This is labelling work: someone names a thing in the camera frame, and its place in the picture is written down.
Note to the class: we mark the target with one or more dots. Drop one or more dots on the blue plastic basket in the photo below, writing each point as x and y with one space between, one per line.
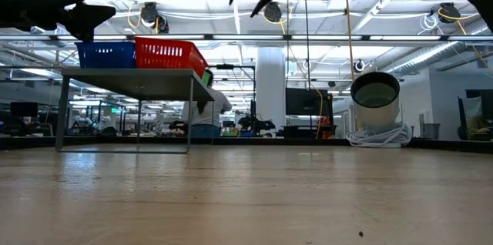
106 56

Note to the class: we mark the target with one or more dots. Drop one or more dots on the red plastic basket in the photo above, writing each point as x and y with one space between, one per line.
169 56

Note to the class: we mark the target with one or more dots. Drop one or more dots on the green plastic basket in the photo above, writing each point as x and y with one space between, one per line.
206 78

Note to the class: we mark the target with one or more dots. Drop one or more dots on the black background robot arm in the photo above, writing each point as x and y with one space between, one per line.
254 125

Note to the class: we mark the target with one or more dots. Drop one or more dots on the grey perforated metal shelf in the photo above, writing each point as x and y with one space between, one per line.
135 81

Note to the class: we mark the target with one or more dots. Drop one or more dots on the white square column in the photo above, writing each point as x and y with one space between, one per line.
270 83

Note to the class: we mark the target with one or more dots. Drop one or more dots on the black computer monitor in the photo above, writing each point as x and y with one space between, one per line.
24 109
308 101

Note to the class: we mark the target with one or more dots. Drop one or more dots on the person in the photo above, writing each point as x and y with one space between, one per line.
479 127
208 112

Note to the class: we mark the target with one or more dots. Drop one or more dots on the grey waste bin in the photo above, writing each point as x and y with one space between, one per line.
431 131

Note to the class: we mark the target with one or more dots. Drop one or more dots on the black background station frame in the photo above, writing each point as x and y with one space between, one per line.
231 67

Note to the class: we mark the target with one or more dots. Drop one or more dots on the white dome camera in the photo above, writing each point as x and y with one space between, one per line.
375 94

